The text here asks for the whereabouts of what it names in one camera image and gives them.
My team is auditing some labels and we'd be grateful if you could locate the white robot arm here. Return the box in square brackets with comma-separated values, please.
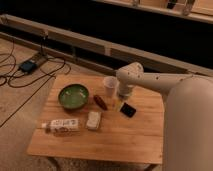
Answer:
[116, 62, 213, 171]

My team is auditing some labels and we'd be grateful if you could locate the green bowl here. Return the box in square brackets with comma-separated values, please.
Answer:
[58, 84, 89, 110]

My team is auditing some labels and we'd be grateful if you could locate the brown oblong object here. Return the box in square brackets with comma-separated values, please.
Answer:
[94, 95, 107, 110]

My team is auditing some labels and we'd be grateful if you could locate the black eraser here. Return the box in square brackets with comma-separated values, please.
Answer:
[120, 103, 136, 118]

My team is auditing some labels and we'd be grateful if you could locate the power strip with adapter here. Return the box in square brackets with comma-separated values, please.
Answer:
[19, 53, 47, 73]

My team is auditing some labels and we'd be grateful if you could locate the black cable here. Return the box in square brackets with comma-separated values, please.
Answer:
[0, 36, 72, 128]

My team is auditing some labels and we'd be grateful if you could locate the white sponge block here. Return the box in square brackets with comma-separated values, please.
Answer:
[86, 111, 101, 130]

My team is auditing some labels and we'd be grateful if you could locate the white labelled bottle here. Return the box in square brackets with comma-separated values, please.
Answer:
[41, 118, 79, 133]

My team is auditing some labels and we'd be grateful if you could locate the wooden table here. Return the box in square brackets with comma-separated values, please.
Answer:
[27, 75, 164, 164]

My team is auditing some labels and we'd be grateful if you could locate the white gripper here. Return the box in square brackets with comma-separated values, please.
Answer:
[114, 83, 134, 111]

